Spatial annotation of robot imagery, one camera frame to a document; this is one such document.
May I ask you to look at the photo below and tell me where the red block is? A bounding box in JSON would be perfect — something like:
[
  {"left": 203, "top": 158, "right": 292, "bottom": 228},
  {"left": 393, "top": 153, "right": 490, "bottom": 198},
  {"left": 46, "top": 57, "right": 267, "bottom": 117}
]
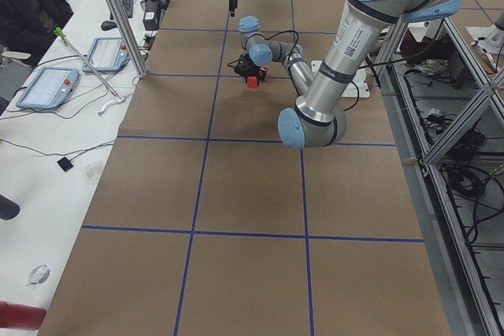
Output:
[
  {"left": 246, "top": 76, "right": 261, "bottom": 89},
  {"left": 257, "top": 67, "right": 268, "bottom": 82}
]

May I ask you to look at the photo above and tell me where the black power adapter box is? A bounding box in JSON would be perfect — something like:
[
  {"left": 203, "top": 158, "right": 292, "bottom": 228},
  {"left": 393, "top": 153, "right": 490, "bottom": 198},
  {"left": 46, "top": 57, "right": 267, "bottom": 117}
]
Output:
[{"left": 143, "top": 1, "right": 159, "bottom": 31}]

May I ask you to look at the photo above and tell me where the black computer mouse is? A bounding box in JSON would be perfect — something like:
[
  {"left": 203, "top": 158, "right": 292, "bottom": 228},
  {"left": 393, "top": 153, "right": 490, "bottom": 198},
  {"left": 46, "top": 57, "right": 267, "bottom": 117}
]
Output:
[{"left": 101, "top": 20, "right": 117, "bottom": 31}]

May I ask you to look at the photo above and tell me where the teach pendant far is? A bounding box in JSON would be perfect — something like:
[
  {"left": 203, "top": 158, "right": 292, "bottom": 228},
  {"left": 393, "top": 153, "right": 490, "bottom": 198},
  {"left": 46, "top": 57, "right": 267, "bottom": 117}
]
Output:
[{"left": 86, "top": 37, "right": 129, "bottom": 73}]

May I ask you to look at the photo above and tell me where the teach pendant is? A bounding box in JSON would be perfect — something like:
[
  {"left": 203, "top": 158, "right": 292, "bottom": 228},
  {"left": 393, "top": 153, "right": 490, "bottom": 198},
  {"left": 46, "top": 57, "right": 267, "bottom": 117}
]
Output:
[
  {"left": 16, "top": 67, "right": 80, "bottom": 110},
  {"left": 86, "top": 37, "right": 129, "bottom": 73}
]

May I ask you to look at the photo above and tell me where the green tipped grabber stick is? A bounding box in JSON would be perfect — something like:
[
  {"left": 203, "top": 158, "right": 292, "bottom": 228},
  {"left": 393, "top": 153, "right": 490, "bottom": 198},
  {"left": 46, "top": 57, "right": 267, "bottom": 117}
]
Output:
[{"left": 54, "top": 28, "right": 128, "bottom": 116}]

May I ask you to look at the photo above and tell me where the teach pendant near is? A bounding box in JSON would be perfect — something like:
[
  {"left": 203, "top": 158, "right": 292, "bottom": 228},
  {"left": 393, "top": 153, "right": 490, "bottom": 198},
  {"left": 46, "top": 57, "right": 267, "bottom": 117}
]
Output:
[{"left": 16, "top": 67, "right": 80, "bottom": 110}]

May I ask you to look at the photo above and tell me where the person in black jacket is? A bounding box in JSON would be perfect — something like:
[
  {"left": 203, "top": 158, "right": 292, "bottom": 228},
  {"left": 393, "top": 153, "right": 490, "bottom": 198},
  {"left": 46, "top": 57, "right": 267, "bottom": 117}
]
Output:
[{"left": 1, "top": 0, "right": 73, "bottom": 66}]

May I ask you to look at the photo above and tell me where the small black square pad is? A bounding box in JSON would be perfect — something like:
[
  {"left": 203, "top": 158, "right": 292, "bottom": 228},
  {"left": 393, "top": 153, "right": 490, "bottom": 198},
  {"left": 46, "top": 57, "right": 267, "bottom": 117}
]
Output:
[{"left": 57, "top": 157, "right": 74, "bottom": 172}]

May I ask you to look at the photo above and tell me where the red object bottom left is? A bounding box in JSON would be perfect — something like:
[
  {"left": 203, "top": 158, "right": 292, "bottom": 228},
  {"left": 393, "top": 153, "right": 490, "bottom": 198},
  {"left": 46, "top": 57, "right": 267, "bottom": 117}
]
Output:
[{"left": 1, "top": 301, "right": 46, "bottom": 331}]

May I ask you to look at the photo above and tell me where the aluminium frame post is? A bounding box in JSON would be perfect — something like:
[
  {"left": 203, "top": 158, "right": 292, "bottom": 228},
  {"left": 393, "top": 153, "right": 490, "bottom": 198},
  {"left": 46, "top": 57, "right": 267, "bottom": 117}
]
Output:
[{"left": 106, "top": 0, "right": 147, "bottom": 79}]

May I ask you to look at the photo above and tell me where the white camera mast base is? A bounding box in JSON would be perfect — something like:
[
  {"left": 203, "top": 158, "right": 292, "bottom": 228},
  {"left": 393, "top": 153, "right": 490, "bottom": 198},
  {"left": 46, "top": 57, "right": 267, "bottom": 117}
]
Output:
[{"left": 309, "top": 59, "right": 371, "bottom": 99}]

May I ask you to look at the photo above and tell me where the aluminium frame rack right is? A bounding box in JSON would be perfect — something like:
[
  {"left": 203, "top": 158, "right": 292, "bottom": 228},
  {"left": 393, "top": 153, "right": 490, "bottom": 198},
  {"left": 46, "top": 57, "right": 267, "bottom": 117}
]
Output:
[{"left": 372, "top": 6, "right": 503, "bottom": 335}]

